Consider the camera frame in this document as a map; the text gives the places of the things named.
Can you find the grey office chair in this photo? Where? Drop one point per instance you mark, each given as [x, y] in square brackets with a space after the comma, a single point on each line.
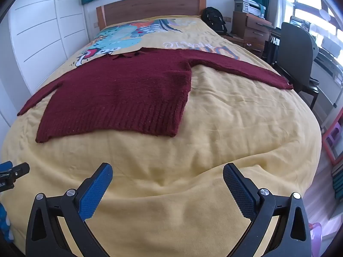
[294, 50]

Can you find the red stool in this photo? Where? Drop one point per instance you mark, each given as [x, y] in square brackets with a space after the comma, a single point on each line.
[328, 139]

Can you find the black hanging cloth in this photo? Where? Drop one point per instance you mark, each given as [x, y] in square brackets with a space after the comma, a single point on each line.
[272, 48]

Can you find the wooden drawer cabinet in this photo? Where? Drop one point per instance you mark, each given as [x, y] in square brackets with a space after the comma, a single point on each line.
[252, 32]

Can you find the white desk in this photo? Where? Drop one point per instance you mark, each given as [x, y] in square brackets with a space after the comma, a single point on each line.
[329, 64]

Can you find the white wardrobe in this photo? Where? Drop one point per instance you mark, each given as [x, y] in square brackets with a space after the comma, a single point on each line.
[40, 32]

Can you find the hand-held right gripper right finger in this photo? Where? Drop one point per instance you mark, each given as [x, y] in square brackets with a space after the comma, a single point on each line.
[241, 192]

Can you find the yellow printed blanket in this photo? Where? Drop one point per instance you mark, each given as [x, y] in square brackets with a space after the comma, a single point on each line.
[227, 112]

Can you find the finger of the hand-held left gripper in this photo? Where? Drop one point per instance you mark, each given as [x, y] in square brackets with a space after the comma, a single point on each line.
[17, 170]

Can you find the white printer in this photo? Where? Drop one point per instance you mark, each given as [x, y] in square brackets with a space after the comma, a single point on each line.
[250, 6]

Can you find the purple plastic object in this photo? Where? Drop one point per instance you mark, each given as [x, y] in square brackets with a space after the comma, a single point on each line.
[315, 233]

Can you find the blue patterned cloth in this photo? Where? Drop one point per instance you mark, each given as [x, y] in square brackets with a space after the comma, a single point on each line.
[4, 222]

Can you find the black backpack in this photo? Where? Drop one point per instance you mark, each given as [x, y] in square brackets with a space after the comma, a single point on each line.
[214, 20]

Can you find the maroon knit sweater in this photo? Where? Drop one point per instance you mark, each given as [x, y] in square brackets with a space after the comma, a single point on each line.
[120, 91]

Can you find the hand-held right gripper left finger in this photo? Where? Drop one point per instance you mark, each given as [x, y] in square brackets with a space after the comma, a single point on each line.
[95, 192]

